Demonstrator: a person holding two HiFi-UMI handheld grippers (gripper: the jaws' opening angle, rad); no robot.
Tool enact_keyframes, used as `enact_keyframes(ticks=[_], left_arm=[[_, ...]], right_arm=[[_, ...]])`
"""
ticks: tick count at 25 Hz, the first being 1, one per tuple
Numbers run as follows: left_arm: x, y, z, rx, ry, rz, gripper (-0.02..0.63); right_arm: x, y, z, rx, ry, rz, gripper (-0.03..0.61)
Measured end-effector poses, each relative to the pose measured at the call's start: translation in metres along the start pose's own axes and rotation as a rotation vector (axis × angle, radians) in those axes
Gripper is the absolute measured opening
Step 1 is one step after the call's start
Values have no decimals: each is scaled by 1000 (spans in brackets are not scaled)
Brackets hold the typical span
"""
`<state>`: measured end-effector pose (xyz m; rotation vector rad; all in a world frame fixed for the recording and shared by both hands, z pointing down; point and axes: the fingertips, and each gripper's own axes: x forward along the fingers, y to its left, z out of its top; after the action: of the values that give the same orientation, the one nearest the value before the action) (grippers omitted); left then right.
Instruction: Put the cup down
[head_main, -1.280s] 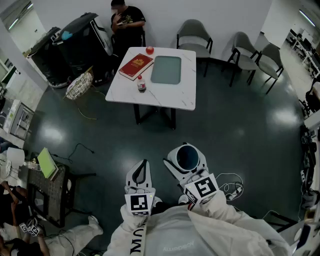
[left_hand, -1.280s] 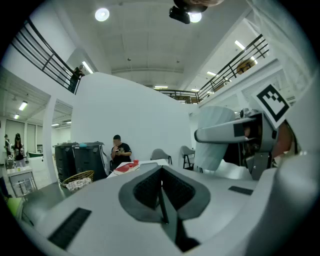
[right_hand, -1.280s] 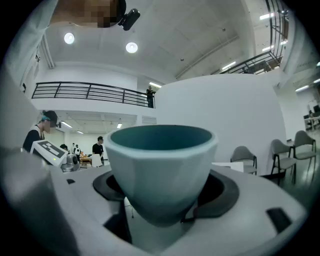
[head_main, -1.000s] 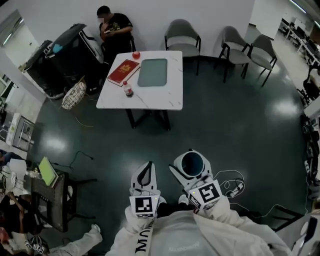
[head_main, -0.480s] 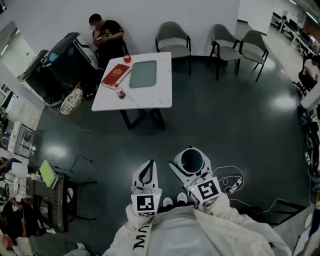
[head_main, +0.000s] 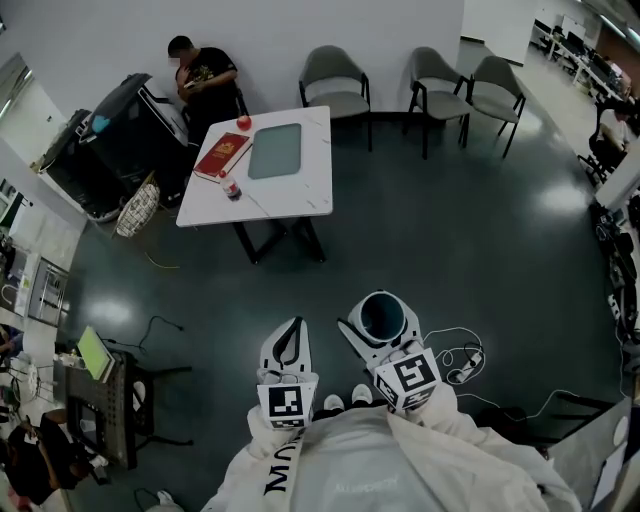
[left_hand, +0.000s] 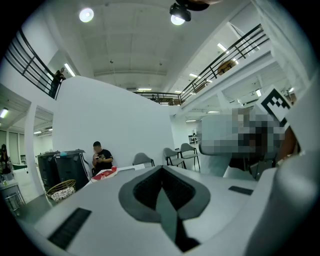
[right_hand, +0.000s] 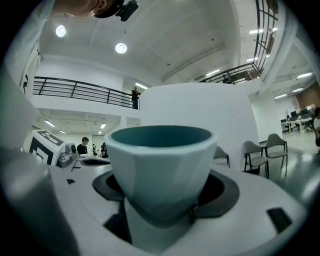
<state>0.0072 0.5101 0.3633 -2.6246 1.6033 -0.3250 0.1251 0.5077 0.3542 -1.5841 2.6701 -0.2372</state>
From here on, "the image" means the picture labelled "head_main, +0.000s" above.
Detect person's left forearm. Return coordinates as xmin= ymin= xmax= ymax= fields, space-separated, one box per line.
xmin=234 ymin=405 xmax=312 ymax=481

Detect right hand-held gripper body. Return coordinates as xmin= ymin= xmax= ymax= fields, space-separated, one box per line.
xmin=366 ymin=342 xmax=444 ymax=414

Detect black perforated stool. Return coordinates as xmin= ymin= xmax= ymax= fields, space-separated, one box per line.
xmin=64 ymin=349 xmax=194 ymax=471

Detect person's black trousers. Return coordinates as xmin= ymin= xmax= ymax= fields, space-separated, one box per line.
xmin=312 ymin=405 xmax=351 ymax=424

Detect green notebook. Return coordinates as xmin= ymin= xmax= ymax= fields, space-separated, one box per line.
xmin=75 ymin=325 xmax=116 ymax=384

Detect metal rack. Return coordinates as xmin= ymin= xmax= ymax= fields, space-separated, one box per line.
xmin=27 ymin=257 xmax=71 ymax=329

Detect black equipment pile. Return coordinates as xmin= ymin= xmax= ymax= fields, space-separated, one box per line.
xmin=592 ymin=199 xmax=640 ymax=346

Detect white power strip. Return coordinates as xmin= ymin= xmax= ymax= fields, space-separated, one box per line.
xmin=457 ymin=352 xmax=484 ymax=384

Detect yellow cable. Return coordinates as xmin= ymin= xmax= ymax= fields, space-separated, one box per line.
xmin=144 ymin=199 xmax=181 ymax=271

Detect white marble table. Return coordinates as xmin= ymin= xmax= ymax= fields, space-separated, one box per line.
xmin=175 ymin=105 xmax=335 ymax=265

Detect person's right forearm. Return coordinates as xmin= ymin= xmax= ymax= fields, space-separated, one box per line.
xmin=387 ymin=382 xmax=551 ymax=496

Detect teal cup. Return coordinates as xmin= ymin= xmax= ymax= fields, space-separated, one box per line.
xmin=348 ymin=289 xmax=414 ymax=347

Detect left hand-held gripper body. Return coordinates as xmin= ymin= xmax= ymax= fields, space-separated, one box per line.
xmin=255 ymin=367 xmax=320 ymax=430

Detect grey-green tray mat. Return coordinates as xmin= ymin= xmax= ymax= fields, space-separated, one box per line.
xmin=247 ymin=122 xmax=303 ymax=181

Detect cola bottle with red cap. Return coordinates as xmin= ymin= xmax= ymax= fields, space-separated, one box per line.
xmin=218 ymin=169 xmax=244 ymax=202

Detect white cable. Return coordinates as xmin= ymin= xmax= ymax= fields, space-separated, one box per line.
xmin=424 ymin=327 xmax=624 ymax=421

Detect red book with gold print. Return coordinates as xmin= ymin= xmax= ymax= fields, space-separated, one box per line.
xmin=192 ymin=131 xmax=253 ymax=184

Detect gold wire basket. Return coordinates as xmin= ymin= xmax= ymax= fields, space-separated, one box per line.
xmin=114 ymin=172 xmax=161 ymax=239

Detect black cable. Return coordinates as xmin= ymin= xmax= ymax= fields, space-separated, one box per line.
xmin=102 ymin=315 xmax=184 ymax=354

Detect black wheeled cabinet white frame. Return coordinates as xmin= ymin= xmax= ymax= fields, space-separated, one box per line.
xmin=79 ymin=73 xmax=191 ymax=209

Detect grey chair with black legs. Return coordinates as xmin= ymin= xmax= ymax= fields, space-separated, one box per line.
xmin=402 ymin=46 xmax=474 ymax=160
xmin=452 ymin=54 xmax=528 ymax=159
xmin=298 ymin=44 xmax=374 ymax=153

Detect person's white jacket torso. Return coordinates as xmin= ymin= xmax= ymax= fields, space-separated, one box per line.
xmin=199 ymin=407 xmax=584 ymax=512

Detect office desks with monitors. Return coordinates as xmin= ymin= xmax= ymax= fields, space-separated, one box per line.
xmin=532 ymin=14 xmax=640 ymax=101

